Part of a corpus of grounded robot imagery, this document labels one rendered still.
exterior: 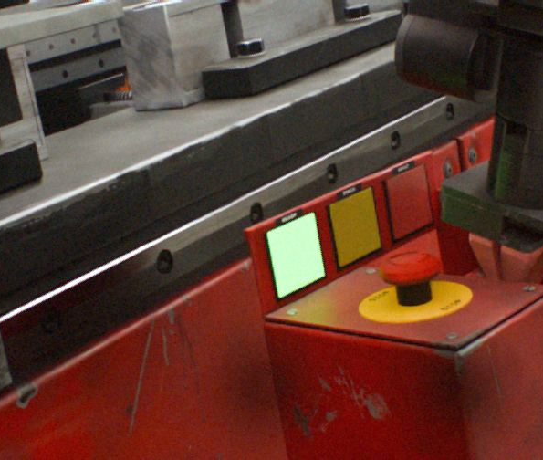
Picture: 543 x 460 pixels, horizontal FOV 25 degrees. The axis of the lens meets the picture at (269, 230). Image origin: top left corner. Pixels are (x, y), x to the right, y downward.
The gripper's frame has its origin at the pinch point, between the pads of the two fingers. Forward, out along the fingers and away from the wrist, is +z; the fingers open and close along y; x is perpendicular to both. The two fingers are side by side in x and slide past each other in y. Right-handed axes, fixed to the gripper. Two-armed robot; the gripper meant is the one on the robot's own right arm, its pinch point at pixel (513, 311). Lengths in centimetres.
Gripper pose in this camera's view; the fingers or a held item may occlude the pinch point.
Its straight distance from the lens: 85.7
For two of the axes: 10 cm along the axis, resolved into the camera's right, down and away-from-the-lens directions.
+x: -6.8, 3.0, -6.7
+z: -0.3, 9.0, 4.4
